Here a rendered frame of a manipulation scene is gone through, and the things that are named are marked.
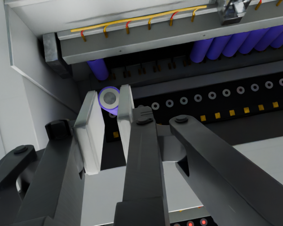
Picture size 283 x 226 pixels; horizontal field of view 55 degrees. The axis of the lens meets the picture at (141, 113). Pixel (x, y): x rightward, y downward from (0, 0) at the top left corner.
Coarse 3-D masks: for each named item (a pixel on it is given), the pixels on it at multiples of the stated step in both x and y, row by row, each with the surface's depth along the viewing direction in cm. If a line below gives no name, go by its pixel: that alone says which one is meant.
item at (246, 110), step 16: (240, 80) 39; (256, 80) 39; (272, 80) 39; (160, 96) 39; (176, 96) 39; (192, 96) 39; (224, 96) 39; (240, 96) 38; (256, 96) 38; (272, 96) 38; (160, 112) 38; (176, 112) 38; (192, 112) 38; (208, 112) 38; (224, 112) 38; (240, 112) 38; (256, 112) 38; (112, 128) 38
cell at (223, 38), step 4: (220, 36) 29; (224, 36) 29; (228, 36) 29; (212, 40) 31; (216, 40) 30; (220, 40) 30; (224, 40) 29; (228, 40) 30; (212, 44) 31; (216, 44) 31; (220, 44) 30; (224, 44) 30; (208, 48) 33; (212, 48) 32; (216, 48) 31; (220, 48) 31; (208, 52) 34; (212, 52) 33; (216, 52) 32; (220, 52) 33; (208, 56) 34; (212, 56) 34; (216, 56) 34
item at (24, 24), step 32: (32, 0) 21; (64, 0) 21; (96, 0) 22; (128, 0) 23; (160, 0) 24; (192, 0) 24; (32, 32) 25; (32, 64) 23; (64, 64) 27; (64, 96) 31
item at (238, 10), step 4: (232, 0) 22; (236, 0) 21; (240, 0) 22; (244, 0) 22; (236, 4) 22; (240, 4) 22; (236, 8) 22; (240, 8) 22; (244, 8) 22; (236, 12) 22; (240, 12) 22; (244, 12) 22
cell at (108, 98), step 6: (102, 90) 20; (108, 90) 20; (114, 90) 20; (102, 96) 20; (108, 96) 20; (114, 96) 20; (102, 102) 20; (108, 102) 20; (114, 102) 20; (102, 108) 20; (108, 108) 20; (114, 108) 20; (114, 114) 25
